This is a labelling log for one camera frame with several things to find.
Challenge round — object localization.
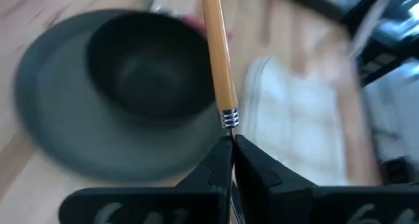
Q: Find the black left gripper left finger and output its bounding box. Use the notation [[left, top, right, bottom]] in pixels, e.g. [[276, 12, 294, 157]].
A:
[[58, 135, 234, 224]]

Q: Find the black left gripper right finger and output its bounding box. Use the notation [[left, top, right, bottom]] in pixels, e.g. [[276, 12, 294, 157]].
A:
[[234, 134, 419, 224]]

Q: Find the grey round plate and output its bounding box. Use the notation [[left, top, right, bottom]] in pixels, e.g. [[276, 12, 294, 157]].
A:
[[12, 8, 230, 182]]

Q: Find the black round bowl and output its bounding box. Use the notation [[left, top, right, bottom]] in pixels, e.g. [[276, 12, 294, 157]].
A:
[[86, 11, 217, 119]]

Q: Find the orange-handled metal spoon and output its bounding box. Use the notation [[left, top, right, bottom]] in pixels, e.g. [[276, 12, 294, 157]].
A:
[[200, 0, 243, 224]]

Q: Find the white plaid cloth napkin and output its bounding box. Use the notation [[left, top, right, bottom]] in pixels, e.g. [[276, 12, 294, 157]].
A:
[[244, 55, 350, 187]]

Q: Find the black metal table frame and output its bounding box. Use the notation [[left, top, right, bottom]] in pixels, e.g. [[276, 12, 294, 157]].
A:
[[268, 0, 419, 185]]

